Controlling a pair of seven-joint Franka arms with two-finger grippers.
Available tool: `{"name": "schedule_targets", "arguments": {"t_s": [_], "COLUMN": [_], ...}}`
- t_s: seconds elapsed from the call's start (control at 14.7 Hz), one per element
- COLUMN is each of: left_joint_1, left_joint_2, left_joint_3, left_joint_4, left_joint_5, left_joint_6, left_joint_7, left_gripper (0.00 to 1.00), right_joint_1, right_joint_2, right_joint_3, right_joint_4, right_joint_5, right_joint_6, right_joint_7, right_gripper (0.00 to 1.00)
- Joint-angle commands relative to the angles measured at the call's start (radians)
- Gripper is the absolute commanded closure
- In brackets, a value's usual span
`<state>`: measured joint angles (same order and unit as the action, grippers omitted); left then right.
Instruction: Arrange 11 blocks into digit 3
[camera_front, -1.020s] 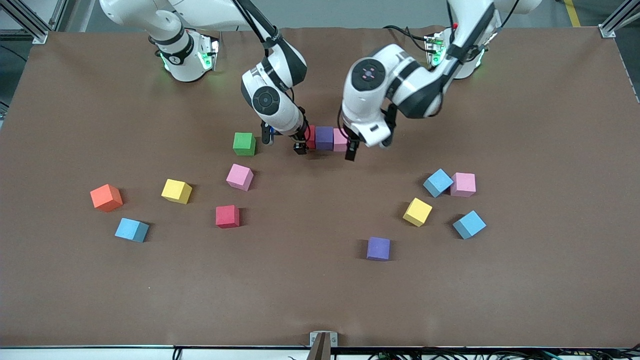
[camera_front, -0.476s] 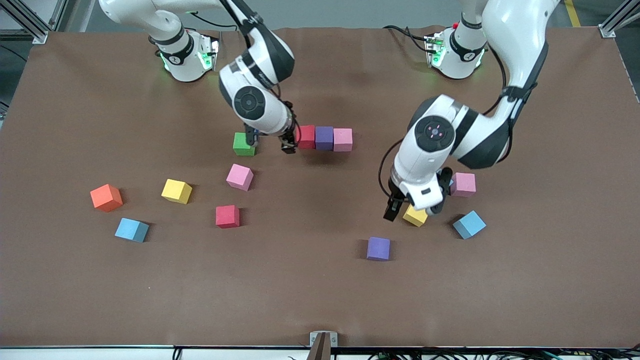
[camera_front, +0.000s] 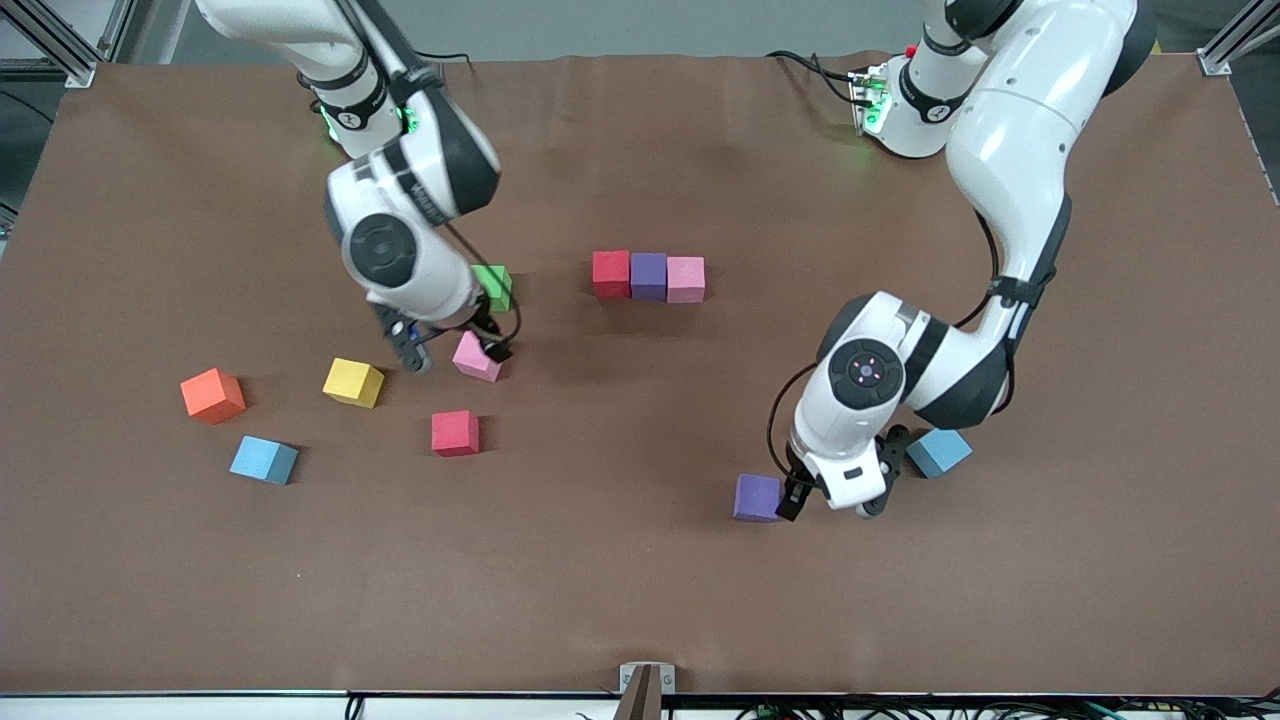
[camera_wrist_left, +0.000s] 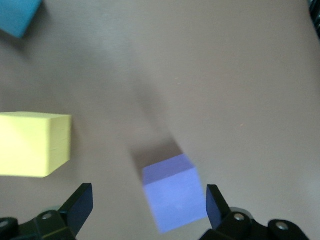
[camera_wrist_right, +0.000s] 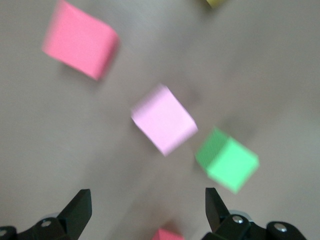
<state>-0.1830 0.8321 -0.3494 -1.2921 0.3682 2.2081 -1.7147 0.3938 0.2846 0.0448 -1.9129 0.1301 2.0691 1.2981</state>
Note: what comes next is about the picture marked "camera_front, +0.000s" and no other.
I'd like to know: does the pink foam cube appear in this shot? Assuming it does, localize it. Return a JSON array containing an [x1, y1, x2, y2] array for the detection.
[[667, 256, 707, 304], [452, 330, 504, 384]]

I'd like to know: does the purple foam cube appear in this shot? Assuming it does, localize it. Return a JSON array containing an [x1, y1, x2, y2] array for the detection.
[[630, 252, 669, 302], [733, 473, 783, 523]]

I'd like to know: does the green foam cube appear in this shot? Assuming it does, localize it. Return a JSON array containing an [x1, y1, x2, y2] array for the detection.
[[472, 264, 514, 313]]

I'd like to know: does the red foam cube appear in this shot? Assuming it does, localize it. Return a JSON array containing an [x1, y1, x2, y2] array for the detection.
[[431, 409, 481, 458], [592, 250, 632, 300]]

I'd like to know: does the yellow foam cube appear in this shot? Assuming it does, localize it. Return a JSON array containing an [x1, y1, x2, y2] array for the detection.
[[322, 357, 386, 410]]

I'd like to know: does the blue foam cube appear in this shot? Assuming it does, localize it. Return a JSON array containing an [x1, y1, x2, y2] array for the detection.
[[229, 435, 300, 486], [905, 428, 974, 480]]

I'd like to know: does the brown table mat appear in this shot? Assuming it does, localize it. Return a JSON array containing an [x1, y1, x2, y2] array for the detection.
[[0, 50, 1280, 698]]

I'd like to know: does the orange foam cube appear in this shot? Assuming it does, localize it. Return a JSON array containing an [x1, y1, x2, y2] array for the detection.
[[180, 367, 247, 425]]

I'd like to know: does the grey metal bracket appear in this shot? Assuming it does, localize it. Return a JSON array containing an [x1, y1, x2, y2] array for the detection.
[[619, 662, 677, 695]]

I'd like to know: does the brown post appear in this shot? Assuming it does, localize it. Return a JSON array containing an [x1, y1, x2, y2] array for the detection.
[[612, 666, 665, 720]]

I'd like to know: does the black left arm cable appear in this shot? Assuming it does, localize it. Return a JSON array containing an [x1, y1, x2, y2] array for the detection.
[[766, 195, 1073, 481]]

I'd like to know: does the black left base cable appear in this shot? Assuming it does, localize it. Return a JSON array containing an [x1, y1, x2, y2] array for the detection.
[[765, 48, 866, 106]]

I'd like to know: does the white table edge rail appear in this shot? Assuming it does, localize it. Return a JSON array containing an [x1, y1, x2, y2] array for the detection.
[[0, 688, 1280, 720]]

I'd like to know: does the aluminium frame post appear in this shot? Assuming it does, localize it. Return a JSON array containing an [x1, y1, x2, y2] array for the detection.
[[1198, 0, 1280, 79], [0, 0, 136, 89]]

